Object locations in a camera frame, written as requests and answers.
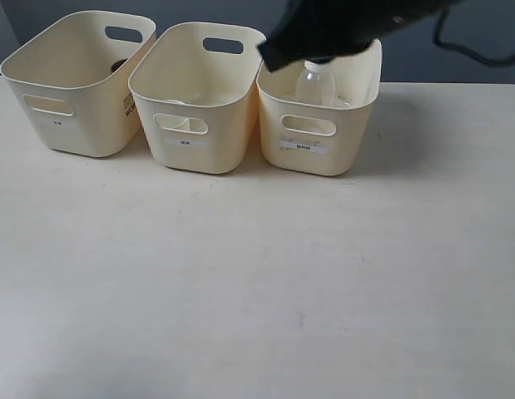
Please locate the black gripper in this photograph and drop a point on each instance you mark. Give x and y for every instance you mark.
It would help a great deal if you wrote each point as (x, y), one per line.
(321, 30)

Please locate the clear bottle white cap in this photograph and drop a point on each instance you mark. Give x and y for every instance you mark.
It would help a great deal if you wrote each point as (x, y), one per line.
(315, 85)

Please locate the white paper cup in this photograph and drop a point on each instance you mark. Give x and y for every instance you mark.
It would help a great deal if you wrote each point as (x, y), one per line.
(175, 123)

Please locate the brown wooden cup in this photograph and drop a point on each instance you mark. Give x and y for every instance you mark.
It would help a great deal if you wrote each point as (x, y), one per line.
(116, 65)

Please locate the right cream plastic bin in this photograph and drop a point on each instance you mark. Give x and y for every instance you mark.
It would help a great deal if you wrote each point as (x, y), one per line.
(314, 139)

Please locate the cream plastic bin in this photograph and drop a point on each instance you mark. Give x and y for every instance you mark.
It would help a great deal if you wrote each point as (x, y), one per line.
(204, 71)
(63, 82)
(314, 139)

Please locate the middle cream plastic bin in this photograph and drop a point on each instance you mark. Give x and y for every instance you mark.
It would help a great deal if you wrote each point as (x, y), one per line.
(204, 71)

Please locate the left cream plastic bin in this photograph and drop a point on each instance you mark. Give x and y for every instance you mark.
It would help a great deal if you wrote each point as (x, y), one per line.
(63, 82)

